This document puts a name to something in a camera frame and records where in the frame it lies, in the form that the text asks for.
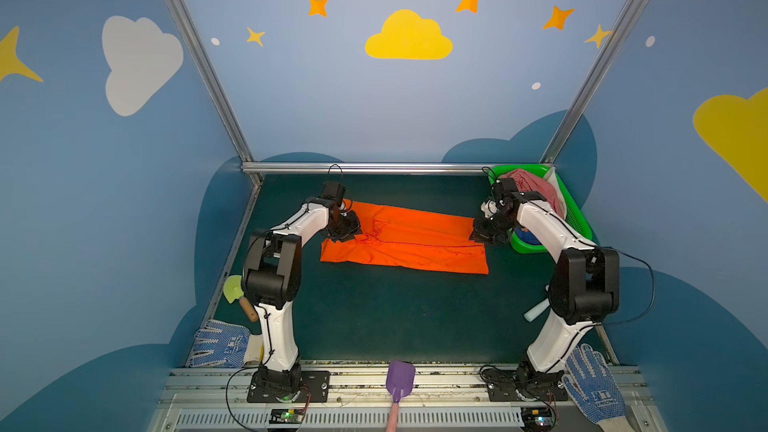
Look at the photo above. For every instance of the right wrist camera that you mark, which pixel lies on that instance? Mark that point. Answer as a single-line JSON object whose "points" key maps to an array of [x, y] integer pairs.
{"points": [[504, 199]]}

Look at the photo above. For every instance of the blue dotted glove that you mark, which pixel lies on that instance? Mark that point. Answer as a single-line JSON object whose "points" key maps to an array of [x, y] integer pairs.
{"points": [[221, 344], [592, 387]]}

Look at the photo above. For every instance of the white t shirt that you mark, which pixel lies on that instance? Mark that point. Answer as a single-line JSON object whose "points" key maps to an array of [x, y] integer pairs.
{"points": [[552, 178]]}

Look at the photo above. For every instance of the left blue dotted glove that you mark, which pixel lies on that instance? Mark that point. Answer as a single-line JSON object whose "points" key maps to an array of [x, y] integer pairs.
{"points": [[221, 344]]}

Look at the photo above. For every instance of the right green circuit board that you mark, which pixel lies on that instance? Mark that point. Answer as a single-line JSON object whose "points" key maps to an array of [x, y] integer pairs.
{"points": [[537, 419]]}

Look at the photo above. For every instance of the green toy shovel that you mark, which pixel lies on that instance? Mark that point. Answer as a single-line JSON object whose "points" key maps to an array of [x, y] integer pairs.
{"points": [[233, 292]]}

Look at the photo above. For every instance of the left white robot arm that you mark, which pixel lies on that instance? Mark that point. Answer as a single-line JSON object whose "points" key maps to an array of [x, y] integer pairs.
{"points": [[272, 271]]}

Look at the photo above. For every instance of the green plastic basket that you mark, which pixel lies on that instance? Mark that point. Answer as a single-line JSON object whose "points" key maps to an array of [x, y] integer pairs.
{"points": [[574, 218]]}

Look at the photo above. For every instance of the right side aluminium rail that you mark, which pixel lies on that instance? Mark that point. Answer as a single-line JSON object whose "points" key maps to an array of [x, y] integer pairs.
{"points": [[609, 349]]}

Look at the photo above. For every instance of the left side aluminium rail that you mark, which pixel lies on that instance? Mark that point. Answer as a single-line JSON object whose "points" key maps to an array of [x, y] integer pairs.
{"points": [[223, 220]]}

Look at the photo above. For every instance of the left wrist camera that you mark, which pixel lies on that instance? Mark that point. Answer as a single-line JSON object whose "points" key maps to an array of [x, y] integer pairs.
{"points": [[334, 192]]}

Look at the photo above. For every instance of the purple toy shovel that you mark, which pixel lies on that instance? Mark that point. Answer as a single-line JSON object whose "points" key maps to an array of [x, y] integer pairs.
{"points": [[399, 384]]}

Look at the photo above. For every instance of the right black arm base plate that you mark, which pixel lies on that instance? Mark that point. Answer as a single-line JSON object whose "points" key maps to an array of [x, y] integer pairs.
{"points": [[522, 384]]}

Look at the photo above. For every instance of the horizontal aluminium frame rail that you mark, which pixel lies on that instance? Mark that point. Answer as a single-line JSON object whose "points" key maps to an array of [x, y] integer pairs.
{"points": [[452, 169]]}

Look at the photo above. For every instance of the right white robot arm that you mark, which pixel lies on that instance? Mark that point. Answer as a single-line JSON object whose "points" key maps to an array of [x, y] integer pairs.
{"points": [[584, 287]]}

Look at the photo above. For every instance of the blue t shirt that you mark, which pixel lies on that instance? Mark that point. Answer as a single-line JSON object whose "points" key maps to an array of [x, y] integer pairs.
{"points": [[526, 236]]}

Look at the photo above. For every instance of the upright aluminium post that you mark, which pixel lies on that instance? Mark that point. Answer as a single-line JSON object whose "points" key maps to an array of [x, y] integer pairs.
{"points": [[622, 27], [184, 22]]}

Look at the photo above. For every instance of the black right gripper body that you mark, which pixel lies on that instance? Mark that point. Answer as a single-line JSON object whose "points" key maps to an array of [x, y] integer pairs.
{"points": [[484, 231]]}

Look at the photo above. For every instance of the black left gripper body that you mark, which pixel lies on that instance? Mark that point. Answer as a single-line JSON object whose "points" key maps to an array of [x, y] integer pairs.
{"points": [[344, 226]]}

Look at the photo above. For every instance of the left upright aluminium post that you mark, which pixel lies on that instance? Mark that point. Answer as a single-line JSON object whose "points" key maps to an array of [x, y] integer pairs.
{"points": [[184, 22]]}

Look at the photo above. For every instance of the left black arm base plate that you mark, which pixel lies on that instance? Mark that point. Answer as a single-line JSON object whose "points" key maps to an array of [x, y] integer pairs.
{"points": [[313, 385]]}

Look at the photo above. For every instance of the right upright aluminium post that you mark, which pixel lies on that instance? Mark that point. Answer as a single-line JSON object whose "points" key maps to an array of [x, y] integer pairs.
{"points": [[622, 27]]}

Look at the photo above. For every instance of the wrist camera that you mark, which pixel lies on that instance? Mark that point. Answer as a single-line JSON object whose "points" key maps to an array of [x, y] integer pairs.
{"points": [[504, 199], [334, 192]]}

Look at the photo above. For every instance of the light blue toy shovel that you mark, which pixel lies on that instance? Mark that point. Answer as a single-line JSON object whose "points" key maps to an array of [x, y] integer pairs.
{"points": [[534, 312]]}

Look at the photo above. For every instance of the left green circuit board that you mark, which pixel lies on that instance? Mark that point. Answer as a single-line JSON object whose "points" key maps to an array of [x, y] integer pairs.
{"points": [[286, 417]]}

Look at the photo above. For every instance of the pink t shirt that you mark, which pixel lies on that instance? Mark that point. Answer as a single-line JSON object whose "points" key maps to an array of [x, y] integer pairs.
{"points": [[528, 182]]}

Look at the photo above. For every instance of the orange t shirt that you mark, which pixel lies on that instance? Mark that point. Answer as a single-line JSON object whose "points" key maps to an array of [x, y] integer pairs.
{"points": [[400, 237]]}

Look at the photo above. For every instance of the green circuit board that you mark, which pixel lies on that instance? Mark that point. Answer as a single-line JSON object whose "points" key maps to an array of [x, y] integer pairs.
{"points": [[537, 419], [286, 417]]}

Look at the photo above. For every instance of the right blue dotted glove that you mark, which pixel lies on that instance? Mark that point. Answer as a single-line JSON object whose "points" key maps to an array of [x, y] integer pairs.
{"points": [[592, 387]]}

